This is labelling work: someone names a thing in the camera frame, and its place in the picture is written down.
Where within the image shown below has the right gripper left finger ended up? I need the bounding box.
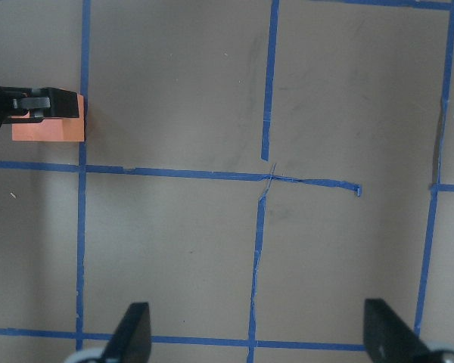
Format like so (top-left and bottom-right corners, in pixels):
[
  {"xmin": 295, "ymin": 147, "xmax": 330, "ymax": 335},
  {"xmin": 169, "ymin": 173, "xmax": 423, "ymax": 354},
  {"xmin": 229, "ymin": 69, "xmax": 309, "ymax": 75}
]
[{"xmin": 100, "ymin": 302, "xmax": 152, "ymax": 363}]

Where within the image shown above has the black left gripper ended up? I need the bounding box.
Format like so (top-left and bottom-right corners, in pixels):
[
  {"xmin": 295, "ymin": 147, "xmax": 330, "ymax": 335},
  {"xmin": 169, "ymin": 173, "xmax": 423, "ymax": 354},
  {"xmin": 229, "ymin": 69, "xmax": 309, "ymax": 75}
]
[{"xmin": 0, "ymin": 86, "xmax": 79, "ymax": 128}]

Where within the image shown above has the orange foam block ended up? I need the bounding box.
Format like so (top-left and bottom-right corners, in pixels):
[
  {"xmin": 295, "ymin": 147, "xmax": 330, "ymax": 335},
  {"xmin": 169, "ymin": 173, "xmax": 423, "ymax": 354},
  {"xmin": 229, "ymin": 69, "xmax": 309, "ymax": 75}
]
[{"xmin": 11, "ymin": 95, "xmax": 86, "ymax": 142}]

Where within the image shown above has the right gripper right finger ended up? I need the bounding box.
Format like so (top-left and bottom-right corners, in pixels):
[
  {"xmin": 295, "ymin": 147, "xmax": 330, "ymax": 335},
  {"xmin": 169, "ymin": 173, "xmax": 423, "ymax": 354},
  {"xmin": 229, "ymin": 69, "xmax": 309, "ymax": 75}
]
[{"xmin": 363, "ymin": 298, "xmax": 454, "ymax": 363}]

